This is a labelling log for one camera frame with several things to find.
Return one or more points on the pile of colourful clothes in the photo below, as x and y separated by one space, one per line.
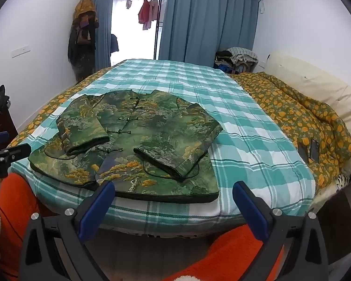
229 68

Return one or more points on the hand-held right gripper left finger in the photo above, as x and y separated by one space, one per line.
95 210

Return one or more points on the orange floral bed sheet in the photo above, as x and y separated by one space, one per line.
46 114

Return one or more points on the dark smartphone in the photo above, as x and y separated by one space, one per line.
303 152
314 150

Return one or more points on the brown yellow hooded garment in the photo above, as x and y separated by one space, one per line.
84 11

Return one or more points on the dark blue hanging garment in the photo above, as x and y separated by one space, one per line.
114 44

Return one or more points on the red hanging garment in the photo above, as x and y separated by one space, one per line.
142 13

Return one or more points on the black folded garment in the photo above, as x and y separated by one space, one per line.
223 55

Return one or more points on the orange floral quilt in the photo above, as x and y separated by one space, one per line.
304 114

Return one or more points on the white black printed pillow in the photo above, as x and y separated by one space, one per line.
343 181

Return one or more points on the teal plaid blanket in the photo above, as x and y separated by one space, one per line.
193 82

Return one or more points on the wide blue curtain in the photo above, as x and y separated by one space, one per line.
207 20

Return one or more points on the dark hanging coat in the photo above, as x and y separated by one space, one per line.
79 58

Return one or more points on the green landscape print padded jacket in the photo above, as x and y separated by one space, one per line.
152 140

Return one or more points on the balcony glass door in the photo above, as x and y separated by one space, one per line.
134 44

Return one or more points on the person's orange fleece pants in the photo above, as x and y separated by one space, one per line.
17 199

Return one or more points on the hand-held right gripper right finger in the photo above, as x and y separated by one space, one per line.
251 207

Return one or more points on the brown wooden nightstand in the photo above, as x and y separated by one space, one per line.
339 210

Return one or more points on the grey checked folded cloth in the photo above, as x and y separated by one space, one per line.
242 53

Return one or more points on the narrow blue curtain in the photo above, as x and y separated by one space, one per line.
102 20

